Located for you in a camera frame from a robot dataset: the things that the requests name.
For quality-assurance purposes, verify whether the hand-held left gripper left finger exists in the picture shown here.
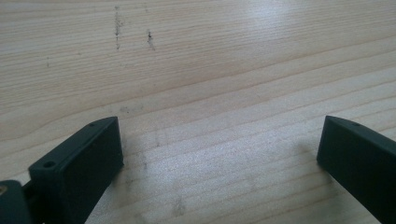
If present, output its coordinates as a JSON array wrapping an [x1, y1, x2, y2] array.
[[21, 116, 125, 224]]

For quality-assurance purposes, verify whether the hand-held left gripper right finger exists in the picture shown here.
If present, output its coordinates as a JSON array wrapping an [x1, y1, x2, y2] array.
[[316, 115, 396, 224]]

